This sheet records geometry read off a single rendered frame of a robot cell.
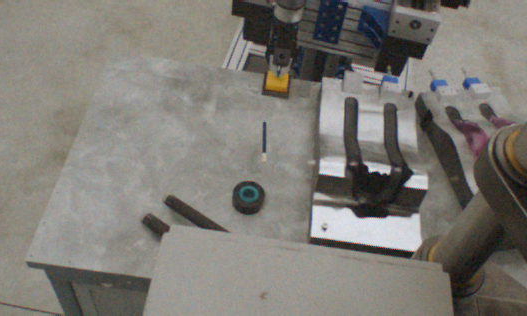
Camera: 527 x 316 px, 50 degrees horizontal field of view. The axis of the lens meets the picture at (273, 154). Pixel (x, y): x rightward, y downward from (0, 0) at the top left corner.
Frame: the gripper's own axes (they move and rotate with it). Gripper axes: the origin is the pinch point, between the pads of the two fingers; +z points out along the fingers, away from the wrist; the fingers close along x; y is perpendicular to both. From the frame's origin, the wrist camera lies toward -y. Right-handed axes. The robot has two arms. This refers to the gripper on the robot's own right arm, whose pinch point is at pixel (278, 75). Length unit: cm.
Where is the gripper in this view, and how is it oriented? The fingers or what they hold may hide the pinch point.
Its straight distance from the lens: 164.4
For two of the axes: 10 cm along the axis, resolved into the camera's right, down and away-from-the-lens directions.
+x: -9.9, -1.5, -0.3
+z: -1.2, 6.1, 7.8
